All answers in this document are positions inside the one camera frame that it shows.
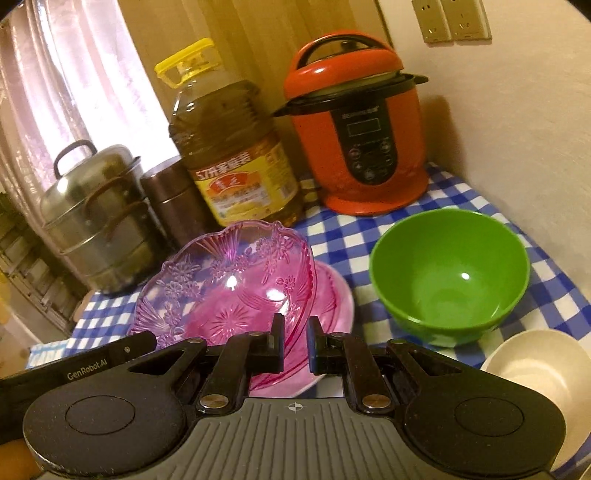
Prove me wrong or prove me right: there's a light blue striped cloth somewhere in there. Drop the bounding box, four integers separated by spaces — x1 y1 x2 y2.
27 339 80 369

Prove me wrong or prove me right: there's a white round plate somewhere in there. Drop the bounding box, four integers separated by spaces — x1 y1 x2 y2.
249 259 355 398

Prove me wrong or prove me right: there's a cooking oil bottle yellow cap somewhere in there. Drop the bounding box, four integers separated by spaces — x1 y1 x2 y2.
154 39 303 228

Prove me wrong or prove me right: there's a blue white checkered tablecloth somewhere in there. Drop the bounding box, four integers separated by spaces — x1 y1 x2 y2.
28 161 591 480

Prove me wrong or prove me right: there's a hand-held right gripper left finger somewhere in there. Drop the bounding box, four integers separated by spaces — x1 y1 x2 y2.
127 313 285 414

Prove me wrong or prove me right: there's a red electric pressure cooker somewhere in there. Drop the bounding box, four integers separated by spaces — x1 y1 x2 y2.
271 30 431 216

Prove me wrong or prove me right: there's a brown cylindrical canister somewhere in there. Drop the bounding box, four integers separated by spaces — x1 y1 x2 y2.
140 156 218 252

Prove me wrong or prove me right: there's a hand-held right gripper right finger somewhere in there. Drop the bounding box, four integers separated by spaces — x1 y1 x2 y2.
307 316 467 414

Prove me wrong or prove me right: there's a pink patterned glass bowl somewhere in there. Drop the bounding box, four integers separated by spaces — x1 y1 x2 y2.
249 261 345 393
128 220 316 391

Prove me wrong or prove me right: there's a cream white bowl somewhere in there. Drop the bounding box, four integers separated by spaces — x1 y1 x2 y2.
480 329 591 472

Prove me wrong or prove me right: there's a dark oil bottle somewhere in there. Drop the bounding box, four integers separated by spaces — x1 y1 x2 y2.
39 140 168 295

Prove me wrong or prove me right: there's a beige wall socket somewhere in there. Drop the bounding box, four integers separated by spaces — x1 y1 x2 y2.
411 0 452 44
441 0 491 41

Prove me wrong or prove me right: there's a pink sheer curtain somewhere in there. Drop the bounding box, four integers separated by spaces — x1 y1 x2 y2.
0 0 185 217

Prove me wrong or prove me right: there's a green plastic bowl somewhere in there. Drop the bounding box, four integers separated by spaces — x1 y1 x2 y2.
369 210 530 348

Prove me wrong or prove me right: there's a beige curtain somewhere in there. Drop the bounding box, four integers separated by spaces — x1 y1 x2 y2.
115 0 385 153

